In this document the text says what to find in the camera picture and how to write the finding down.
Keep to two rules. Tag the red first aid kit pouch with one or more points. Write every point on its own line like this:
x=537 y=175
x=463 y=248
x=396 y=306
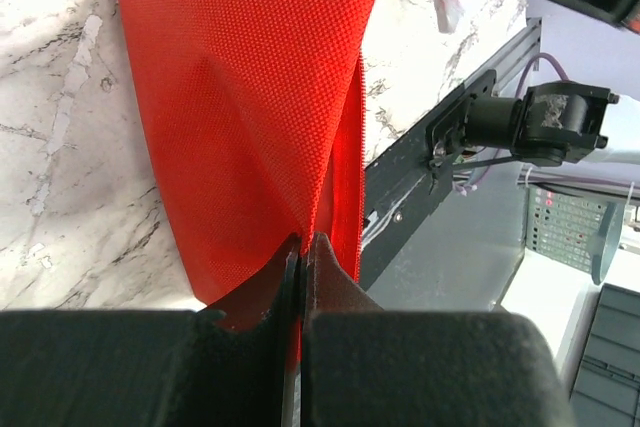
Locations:
x=253 y=113

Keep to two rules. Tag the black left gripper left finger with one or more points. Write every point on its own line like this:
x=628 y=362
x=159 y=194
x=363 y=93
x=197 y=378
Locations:
x=230 y=364

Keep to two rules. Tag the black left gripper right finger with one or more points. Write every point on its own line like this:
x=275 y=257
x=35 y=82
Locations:
x=363 y=365

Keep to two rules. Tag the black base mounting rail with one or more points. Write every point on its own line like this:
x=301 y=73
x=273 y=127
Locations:
x=401 y=189

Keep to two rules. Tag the grey perforated electronics box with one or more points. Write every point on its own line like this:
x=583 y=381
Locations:
x=582 y=233

